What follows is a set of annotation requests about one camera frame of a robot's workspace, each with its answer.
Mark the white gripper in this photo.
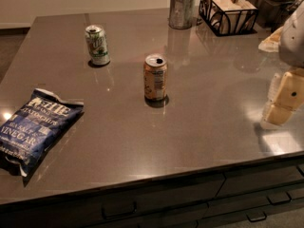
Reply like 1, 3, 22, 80
261, 2, 304, 126

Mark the green white 7up can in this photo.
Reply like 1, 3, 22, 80
85, 25, 110, 66

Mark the orange soda can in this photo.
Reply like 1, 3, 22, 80
143, 53, 168, 101

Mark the blue chip bag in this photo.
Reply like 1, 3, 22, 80
0, 88, 84, 177

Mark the dark snack container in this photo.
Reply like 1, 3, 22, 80
248, 0, 303, 31

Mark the brown napkins stack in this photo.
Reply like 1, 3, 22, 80
203, 0, 257, 35

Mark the metal utensil cup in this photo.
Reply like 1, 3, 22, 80
168, 0, 195, 29

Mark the black wire napkin basket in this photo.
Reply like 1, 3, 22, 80
199, 0, 259, 37

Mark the black drawer handle right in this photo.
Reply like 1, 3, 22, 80
267, 192, 292, 205

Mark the black drawer handle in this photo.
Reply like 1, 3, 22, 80
267, 192, 292, 205
246, 212, 267, 223
101, 201, 138, 219

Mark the black drawer handle lower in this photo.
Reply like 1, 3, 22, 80
246, 212, 267, 223

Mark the black drawer handle left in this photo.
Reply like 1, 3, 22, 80
101, 201, 138, 219

